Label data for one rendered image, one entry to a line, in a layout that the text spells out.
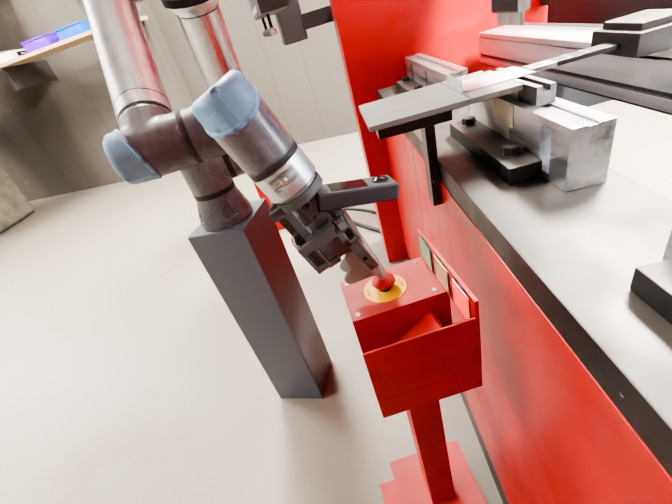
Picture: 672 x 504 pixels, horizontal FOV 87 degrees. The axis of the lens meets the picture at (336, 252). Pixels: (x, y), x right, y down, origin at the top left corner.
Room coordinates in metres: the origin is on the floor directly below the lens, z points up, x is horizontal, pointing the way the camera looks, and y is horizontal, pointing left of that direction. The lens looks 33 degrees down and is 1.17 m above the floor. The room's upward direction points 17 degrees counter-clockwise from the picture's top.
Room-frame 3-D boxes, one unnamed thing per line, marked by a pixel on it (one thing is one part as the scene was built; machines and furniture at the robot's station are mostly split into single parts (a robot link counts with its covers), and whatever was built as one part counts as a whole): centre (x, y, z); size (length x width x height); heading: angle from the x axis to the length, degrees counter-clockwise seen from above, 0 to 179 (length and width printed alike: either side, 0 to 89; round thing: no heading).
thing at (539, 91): (0.65, -0.40, 0.99); 0.20 x 0.03 x 0.03; 173
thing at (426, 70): (1.22, -0.47, 0.92); 0.50 x 0.06 x 0.10; 173
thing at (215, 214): (0.97, 0.27, 0.82); 0.15 x 0.15 x 0.10
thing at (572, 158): (0.62, -0.40, 0.92); 0.39 x 0.06 x 0.10; 173
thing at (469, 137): (0.64, -0.35, 0.89); 0.30 x 0.05 x 0.03; 173
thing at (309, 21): (2.00, -0.29, 1.18); 0.40 x 0.24 x 0.07; 173
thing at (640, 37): (0.65, -0.56, 1.01); 0.26 x 0.12 x 0.05; 83
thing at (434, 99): (0.69, -0.26, 1.00); 0.26 x 0.18 x 0.01; 83
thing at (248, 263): (0.97, 0.27, 0.39); 0.18 x 0.18 x 0.78; 70
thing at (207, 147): (0.55, 0.09, 1.08); 0.11 x 0.11 x 0.08; 8
